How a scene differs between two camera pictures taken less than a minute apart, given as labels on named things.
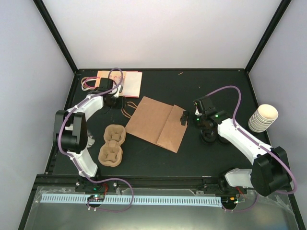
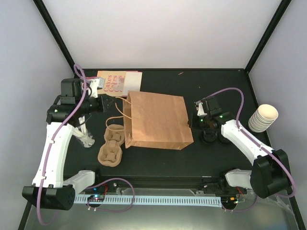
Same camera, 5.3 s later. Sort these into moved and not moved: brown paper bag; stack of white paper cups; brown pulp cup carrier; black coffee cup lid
Moved: brown paper bag
Not moved: brown pulp cup carrier; black coffee cup lid; stack of white paper cups
